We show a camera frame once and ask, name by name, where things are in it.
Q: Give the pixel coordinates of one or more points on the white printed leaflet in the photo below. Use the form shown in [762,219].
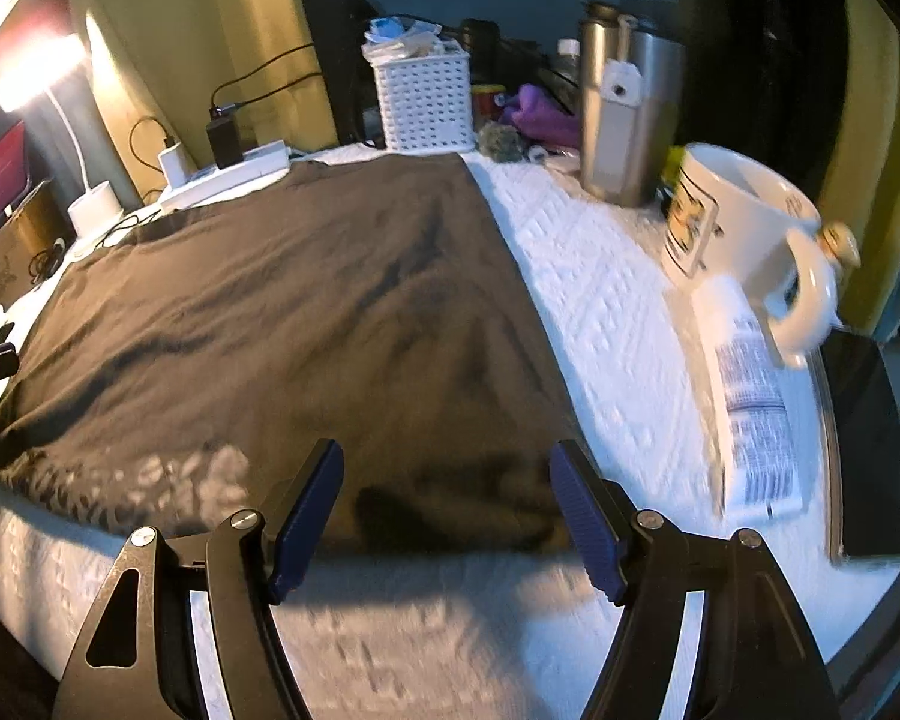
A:
[757,420]

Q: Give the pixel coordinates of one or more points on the white plastic basket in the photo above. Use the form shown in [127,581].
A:
[420,105]

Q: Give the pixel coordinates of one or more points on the white textured table cover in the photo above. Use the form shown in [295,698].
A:
[607,315]

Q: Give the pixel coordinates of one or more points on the purple cloth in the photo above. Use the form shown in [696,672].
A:
[540,120]

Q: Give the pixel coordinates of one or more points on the small clear bottle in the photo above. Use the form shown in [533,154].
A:
[567,60]

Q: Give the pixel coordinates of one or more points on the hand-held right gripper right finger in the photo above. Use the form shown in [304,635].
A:
[585,517]

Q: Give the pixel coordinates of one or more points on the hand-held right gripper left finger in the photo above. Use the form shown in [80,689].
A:
[311,510]

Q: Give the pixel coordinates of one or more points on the grey fuzzy ball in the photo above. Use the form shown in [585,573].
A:
[501,142]

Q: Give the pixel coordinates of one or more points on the black bottle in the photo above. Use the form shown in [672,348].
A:
[480,49]

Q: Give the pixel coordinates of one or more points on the white printed mug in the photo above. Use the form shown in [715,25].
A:
[750,240]

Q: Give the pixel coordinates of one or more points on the steel tumbler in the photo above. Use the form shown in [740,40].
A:
[622,157]

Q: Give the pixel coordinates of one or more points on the white desk lamp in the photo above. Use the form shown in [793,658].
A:
[97,206]

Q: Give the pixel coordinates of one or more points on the black charger adapter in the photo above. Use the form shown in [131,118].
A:
[225,139]

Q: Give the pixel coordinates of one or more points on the white paper tag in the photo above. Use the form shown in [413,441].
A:
[621,84]

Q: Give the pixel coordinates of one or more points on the blue white packets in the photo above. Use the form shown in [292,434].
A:
[401,34]

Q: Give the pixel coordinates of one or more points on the white charger plug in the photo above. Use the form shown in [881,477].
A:
[174,165]

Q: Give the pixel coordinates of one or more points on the black smartphone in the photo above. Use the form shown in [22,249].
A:
[866,435]

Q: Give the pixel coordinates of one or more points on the cardboard box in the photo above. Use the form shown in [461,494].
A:
[22,240]

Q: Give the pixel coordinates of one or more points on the yellow curtain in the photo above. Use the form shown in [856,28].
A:
[195,30]
[881,127]

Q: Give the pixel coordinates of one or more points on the white power strip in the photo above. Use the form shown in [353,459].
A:
[225,176]

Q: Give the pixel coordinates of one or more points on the steel bottle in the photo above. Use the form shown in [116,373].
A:
[596,37]

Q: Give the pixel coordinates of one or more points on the dark brown t-shirt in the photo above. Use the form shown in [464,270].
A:
[270,315]

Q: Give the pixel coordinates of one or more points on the red jar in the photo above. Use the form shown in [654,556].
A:
[487,101]

